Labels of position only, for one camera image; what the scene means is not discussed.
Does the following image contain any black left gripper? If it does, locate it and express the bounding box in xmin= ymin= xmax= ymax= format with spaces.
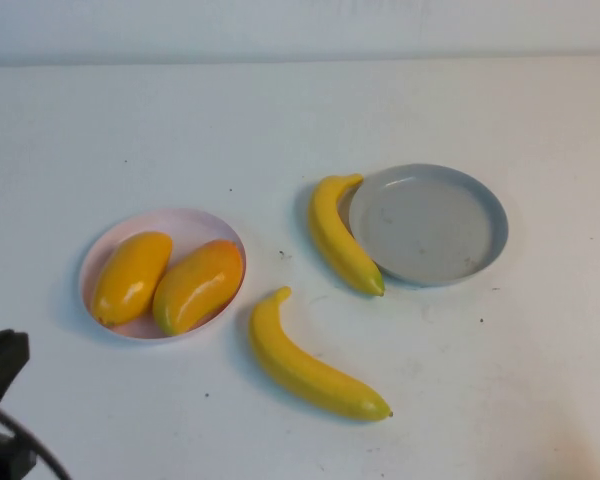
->
xmin=0 ymin=328 xmax=32 ymax=437

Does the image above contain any yellow-orange mango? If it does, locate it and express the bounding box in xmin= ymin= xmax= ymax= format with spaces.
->
xmin=90 ymin=231 xmax=174 ymax=329

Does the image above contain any yellow banana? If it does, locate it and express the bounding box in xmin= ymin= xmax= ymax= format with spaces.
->
xmin=307 ymin=173 xmax=386 ymax=298
xmin=249 ymin=285 xmax=394 ymax=423

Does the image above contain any grey round plate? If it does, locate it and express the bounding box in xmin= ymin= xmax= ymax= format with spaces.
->
xmin=348 ymin=163 xmax=510 ymax=289

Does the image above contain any pink round plate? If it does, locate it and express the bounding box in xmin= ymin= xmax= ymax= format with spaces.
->
xmin=78 ymin=207 xmax=248 ymax=341

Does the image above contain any orange mango with green tip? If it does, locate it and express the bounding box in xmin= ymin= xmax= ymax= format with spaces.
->
xmin=152 ymin=239 xmax=245 ymax=336

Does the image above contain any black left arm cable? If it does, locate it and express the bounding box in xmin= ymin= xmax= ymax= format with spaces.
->
xmin=0 ymin=408 xmax=74 ymax=480

